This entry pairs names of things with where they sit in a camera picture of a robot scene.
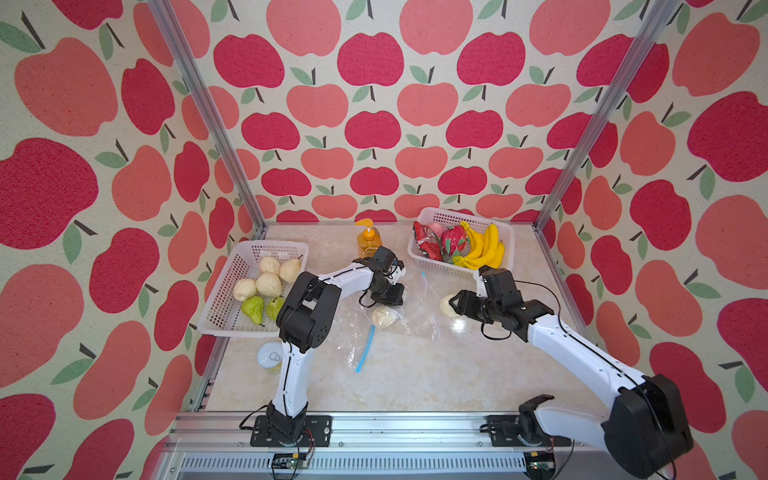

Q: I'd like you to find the aluminium left corner post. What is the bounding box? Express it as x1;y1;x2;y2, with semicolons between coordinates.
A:
148;0;268;240

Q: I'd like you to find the aluminium right corner post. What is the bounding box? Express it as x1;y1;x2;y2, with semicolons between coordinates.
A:
534;0;677;234

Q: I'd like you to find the clear blue zip-top bag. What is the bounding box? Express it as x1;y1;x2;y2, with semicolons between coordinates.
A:
328;305;383;373

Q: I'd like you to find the yellow toy banana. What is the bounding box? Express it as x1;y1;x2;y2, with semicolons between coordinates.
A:
479;223;499;264
452;221;506;270

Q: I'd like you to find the cream toy pear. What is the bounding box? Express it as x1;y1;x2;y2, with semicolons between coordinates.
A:
278;259;303;284

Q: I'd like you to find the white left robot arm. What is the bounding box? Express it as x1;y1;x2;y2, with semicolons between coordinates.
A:
266;247;405;446

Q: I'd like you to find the lower yellow toy banana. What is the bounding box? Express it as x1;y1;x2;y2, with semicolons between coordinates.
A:
452;221;506;270

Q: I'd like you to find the red snack bag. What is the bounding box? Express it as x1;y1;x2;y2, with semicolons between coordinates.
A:
413;221;443;262

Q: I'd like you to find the aluminium corner post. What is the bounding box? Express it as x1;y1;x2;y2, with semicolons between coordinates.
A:
534;0;677;234
148;0;268;240

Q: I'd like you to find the green toy pear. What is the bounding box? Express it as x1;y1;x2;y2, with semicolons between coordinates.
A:
266;297;285;321
241;296;265;325

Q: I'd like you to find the white plastic fruit basket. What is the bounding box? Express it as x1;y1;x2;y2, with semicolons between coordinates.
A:
408;207;515;278

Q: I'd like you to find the upper yellow toy banana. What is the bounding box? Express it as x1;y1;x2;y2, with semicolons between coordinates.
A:
479;223;499;264

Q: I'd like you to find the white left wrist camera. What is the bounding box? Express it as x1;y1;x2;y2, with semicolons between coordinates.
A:
385;259;405;285

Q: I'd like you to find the white empty plastic basket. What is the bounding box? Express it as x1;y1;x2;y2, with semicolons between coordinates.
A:
197;240;309;338

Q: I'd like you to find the orange soap pump bottle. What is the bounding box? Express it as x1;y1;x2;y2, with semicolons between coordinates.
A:
356;218;383;258

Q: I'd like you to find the pink toy dragon fruit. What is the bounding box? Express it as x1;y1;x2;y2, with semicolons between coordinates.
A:
440;225;471;263

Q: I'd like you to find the cream pear zip bag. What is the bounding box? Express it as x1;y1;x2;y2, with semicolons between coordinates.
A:
256;272;283;298
371;305;400;329
439;295;461;318

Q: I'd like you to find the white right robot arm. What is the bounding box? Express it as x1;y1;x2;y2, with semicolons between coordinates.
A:
447;266;694;478

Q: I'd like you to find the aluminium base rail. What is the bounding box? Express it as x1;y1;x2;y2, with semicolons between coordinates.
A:
149;411;619;479

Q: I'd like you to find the clear white zip-top bag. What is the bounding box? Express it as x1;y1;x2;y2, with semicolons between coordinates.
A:
381;272;440;341

